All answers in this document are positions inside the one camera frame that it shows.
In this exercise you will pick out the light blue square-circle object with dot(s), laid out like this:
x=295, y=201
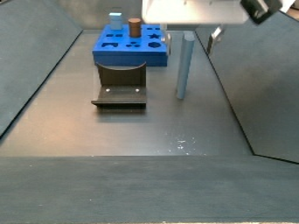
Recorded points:
x=185, y=57

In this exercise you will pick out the brown cylinder peg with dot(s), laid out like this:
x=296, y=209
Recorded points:
x=135, y=27

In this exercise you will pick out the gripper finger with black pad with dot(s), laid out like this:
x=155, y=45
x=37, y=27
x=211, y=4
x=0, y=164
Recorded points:
x=215, y=36

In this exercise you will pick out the black curved fixture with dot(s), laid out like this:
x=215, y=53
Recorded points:
x=121, y=86

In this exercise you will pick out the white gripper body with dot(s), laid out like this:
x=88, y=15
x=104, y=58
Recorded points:
x=191, y=12

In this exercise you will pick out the blue foam shape board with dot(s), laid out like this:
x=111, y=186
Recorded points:
x=119, y=50

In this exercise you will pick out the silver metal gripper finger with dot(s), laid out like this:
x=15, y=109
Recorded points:
x=165, y=37

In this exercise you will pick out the light blue rectangular block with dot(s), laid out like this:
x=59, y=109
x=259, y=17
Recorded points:
x=115, y=20

